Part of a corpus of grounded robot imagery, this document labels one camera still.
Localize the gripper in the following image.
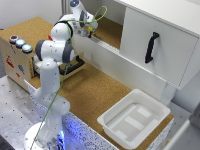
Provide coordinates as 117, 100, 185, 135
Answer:
74, 19, 99, 37

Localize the yellow block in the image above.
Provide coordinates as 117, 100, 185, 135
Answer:
87, 27, 93, 37

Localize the wooden drawer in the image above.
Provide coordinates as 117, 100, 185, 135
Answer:
31, 54, 85, 82

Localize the wooden drawer box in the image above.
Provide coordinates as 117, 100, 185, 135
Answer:
0, 16, 75, 92

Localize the white cabinet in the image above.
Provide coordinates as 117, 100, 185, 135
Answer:
71, 0, 200, 108

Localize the green button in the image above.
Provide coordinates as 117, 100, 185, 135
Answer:
21, 43, 34, 54

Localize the blue button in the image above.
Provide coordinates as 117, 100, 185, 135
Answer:
14, 38, 27, 49

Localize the red button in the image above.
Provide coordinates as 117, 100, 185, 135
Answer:
9, 34, 20, 45

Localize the white sliding door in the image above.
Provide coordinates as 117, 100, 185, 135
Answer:
118, 6, 200, 90

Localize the white plastic box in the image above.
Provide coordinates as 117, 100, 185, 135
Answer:
96, 88, 172, 150

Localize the black drawer handle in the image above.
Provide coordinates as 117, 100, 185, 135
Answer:
58, 55, 85, 76

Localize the black door handle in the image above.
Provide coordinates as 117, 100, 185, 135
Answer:
144, 31, 161, 65

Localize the green cable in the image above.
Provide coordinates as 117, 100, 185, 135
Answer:
28, 5, 109, 150

